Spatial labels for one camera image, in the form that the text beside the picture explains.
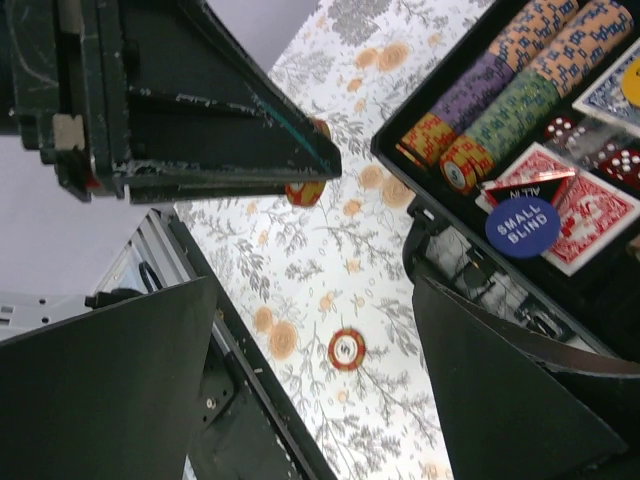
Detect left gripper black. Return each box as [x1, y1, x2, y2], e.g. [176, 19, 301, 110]
[1, 1, 130, 202]

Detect red dice row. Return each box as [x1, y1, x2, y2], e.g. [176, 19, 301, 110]
[544, 116, 639, 192]

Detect aluminium frame rails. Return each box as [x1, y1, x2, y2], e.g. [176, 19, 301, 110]
[1, 209, 196, 341]

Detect floral table mat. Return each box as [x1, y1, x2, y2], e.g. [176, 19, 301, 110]
[177, 1, 487, 479]

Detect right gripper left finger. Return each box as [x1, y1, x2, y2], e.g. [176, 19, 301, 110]
[1, 278, 216, 479]

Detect orange red chip stack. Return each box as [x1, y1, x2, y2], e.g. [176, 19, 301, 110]
[284, 117, 334, 207]

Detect red playing card deck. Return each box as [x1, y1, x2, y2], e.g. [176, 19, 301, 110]
[476, 143, 639, 276]

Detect black poker set case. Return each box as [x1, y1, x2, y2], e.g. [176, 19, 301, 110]
[371, 1, 639, 361]

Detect blue round blind button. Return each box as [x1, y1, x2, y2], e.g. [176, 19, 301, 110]
[485, 197, 561, 259]

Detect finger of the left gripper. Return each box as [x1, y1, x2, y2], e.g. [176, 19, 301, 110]
[119, 1, 342, 204]

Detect red triangular all-in token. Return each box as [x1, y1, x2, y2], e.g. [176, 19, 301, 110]
[481, 170, 576, 207]

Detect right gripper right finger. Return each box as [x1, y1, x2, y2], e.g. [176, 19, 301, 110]
[413, 275, 639, 479]

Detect blue playing card deck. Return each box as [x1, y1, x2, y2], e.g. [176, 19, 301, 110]
[572, 40, 639, 137]

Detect chip column in case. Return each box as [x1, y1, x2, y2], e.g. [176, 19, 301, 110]
[439, 1, 638, 194]
[396, 0, 581, 168]

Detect yellow round blind button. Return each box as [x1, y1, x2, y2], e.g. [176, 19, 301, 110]
[621, 58, 640, 108]

